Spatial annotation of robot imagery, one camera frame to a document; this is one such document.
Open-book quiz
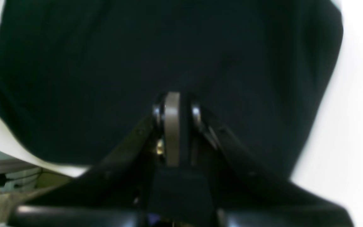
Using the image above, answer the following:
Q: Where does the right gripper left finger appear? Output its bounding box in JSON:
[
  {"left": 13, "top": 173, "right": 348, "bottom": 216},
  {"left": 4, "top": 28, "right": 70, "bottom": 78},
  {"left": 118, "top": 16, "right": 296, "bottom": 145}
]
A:
[{"left": 8, "top": 94, "right": 167, "bottom": 227}]

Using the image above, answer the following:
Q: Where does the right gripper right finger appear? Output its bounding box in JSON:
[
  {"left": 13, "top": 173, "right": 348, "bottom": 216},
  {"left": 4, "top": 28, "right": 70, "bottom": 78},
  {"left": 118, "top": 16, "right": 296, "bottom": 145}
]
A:
[{"left": 164, "top": 92, "right": 355, "bottom": 227}]

